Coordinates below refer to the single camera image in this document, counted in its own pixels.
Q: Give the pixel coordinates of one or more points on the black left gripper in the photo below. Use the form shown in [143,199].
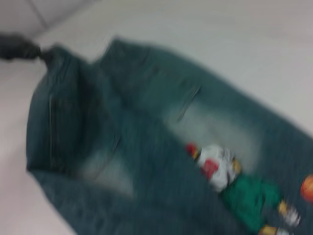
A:
[17,46]

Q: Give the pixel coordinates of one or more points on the blue denim cartoon-print shorts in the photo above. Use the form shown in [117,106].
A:
[151,122]

